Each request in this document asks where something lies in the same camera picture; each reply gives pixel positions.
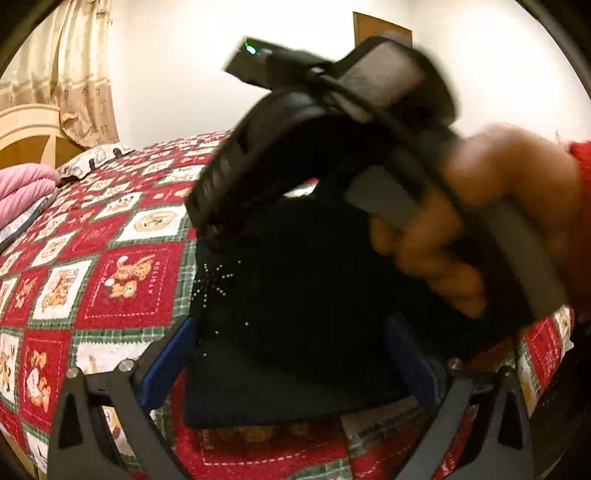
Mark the grey striped folded cloth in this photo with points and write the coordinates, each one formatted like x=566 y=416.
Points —
x=12 y=231

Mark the cream round wooden headboard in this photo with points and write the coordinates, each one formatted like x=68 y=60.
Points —
x=31 y=133

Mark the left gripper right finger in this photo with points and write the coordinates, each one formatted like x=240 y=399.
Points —
x=499 y=445

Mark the right hand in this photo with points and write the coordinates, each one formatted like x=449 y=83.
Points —
x=500 y=163

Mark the beige curtain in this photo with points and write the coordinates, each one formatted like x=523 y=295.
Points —
x=64 y=63

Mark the black pants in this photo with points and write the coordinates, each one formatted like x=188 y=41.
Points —
x=299 y=317

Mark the brown wooden door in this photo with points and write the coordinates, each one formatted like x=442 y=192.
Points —
x=366 y=26

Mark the red patchwork bedspread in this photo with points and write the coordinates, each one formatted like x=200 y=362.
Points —
x=99 y=275

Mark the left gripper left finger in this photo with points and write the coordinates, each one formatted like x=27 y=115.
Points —
x=81 y=445

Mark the pink folded blanket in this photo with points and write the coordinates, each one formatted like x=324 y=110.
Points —
x=22 y=185

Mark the white patterned pillow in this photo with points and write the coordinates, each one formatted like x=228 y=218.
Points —
x=88 y=161

